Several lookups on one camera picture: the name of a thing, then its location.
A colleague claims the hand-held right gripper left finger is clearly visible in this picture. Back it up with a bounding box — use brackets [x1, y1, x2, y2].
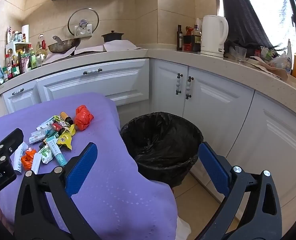
[14, 142, 101, 240]

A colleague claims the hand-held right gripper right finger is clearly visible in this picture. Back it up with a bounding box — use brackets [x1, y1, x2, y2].
[195, 142, 283, 240]

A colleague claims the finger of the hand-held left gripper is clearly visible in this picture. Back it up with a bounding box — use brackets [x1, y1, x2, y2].
[0, 128, 24, 178]

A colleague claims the small orange plastic bag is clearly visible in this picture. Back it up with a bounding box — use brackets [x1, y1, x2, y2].
[21, 149, 37, 169]

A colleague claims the yellow snack wrapper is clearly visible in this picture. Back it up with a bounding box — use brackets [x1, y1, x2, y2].
[57, 125, 76, 151]

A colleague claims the green packet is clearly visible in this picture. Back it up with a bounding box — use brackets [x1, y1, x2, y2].
[46, 130, 61, 142]

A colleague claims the large orange plastic bag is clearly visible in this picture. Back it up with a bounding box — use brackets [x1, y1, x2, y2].
[75, 104, 94, 131]

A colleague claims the trash bin with black bag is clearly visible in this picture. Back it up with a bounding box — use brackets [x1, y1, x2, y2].
[120, 112, 204, 188]

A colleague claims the white paper packet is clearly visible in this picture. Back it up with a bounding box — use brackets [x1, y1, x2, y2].
[13, 142, 29, 176]

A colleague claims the white blue box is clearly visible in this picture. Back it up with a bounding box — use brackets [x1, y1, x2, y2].
[29, 132, 50, 145]

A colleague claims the purple tablecloth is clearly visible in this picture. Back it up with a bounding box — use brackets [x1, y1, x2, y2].
[0, 92, 178, 240]

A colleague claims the white tube with teal cap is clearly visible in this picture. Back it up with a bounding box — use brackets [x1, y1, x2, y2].
[47, 140, 68, 167]

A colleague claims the small white drawer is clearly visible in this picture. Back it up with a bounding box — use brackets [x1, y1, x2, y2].
[2, 80, 39, 113]

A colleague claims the green snack wrapper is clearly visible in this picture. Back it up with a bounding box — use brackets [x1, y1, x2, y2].
[52, 115, 69, 128]

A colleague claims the gold black battery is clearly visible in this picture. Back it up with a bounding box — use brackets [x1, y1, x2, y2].
[60, 112, 74, 126]

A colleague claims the white plastic bag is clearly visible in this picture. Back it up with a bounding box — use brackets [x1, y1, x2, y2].
[175, 217, 192, 240]

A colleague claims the spice rack with bottles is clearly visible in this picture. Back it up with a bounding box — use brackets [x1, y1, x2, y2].
[2, 34, 49, 80]

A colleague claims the wide white drawer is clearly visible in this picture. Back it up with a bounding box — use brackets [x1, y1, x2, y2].
[36, 59, 150, 103]

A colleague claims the narrow white cabinet door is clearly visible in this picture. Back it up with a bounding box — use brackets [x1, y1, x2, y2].
[153, 59, 189, 115]

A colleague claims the white spice rack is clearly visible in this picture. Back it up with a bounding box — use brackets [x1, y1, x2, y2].
[6, 26, 30, 55]

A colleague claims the white cloth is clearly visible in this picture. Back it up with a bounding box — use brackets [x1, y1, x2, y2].
[42, 46, 106, 65]
[102, 40, 138, 52]

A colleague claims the steel wok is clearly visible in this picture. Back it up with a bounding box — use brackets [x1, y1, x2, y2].
[48, 35, 81, 54]

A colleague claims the paper towel roll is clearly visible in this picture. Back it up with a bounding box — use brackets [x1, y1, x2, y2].
[21, 24, 30, 42]

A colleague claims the brown paper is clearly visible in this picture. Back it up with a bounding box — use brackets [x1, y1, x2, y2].
[248, 59, 290, 80]

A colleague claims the glass cup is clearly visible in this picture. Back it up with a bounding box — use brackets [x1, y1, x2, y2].
[234, 46, 247, 63]

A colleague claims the clear plastic bag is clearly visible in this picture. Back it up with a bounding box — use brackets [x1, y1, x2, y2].
[265, 52, 292, 72]

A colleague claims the white lid holder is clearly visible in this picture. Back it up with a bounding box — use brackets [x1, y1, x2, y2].
[74, 24, 92, 36]

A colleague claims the soy sauce bottle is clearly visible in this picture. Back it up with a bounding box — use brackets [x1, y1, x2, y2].
[191, 24, 202, 53]

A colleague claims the white electric kettle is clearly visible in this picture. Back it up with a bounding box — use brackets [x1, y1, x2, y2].
[200, 15, 229, 60]

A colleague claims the dark olive oil bottle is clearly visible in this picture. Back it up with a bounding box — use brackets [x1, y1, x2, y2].
[176, 24, 183, 51]

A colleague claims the black pot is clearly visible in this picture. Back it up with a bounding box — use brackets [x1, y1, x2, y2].
[101, 30, 125, 43]

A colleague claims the glass pot lid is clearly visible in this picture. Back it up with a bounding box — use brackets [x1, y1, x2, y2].
[67, 8, 100, 37]

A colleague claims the dark curtain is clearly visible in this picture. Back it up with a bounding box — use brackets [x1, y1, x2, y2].
[220, 0, 279, 52]

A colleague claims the window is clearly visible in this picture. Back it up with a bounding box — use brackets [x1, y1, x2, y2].
[238, 0, 296, 55]

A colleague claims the cabinet door handle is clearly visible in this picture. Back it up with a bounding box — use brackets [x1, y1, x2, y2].
[175, 73, 183, 95]
[185, 76, 194, 100]

